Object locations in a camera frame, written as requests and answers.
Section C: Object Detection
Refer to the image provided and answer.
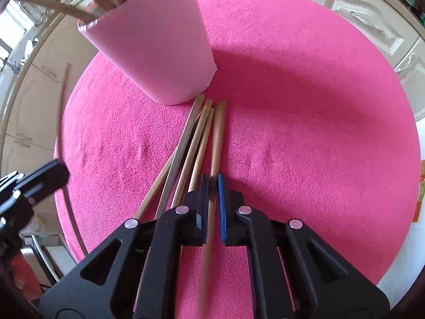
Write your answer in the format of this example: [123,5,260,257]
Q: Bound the barred kitchen window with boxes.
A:
[0,0,44,83]

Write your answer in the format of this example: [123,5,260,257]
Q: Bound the bunch of wooden chopsticks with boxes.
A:
[13,0,228,256]

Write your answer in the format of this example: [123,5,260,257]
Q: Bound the white metal frame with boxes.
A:
[20,233,67,286]

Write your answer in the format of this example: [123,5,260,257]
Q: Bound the pink round tablecloth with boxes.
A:
[53,0,422,319]

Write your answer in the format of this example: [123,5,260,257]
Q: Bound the light bamboo chopstick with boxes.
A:
[197,100,228,319]

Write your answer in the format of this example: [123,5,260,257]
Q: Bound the orange red printed bag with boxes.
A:
[413,159,425,223]

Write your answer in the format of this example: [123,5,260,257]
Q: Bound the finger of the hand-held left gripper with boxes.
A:
[13,159,70,204]

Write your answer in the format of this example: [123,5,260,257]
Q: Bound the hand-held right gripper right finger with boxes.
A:
[217,173,391,319]

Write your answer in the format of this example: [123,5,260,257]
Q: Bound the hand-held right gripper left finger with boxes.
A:
[37,173,212,319]

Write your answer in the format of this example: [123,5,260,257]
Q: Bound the pink cup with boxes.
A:
[77,0,218,105]

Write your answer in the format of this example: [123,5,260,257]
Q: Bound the red cloth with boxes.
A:
[7,246,42,303]

